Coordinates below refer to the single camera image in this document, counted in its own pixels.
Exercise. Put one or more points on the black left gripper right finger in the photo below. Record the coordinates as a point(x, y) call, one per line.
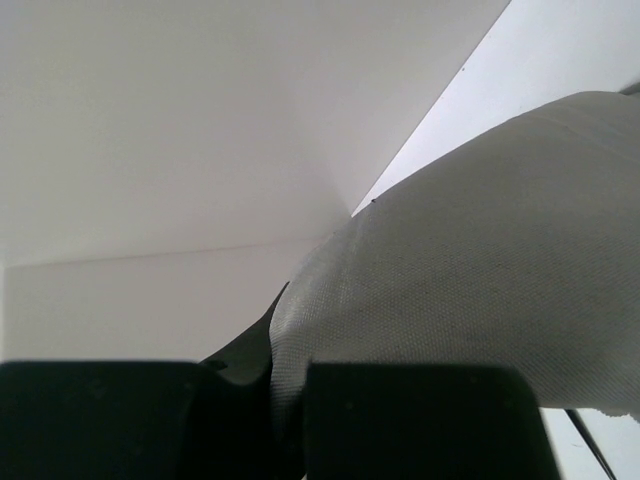
point(422, 422)

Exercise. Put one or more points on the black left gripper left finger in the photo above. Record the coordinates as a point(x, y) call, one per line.
point(142, 419)

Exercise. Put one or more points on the grey cloth placemat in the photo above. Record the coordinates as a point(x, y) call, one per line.
point(520, 248)

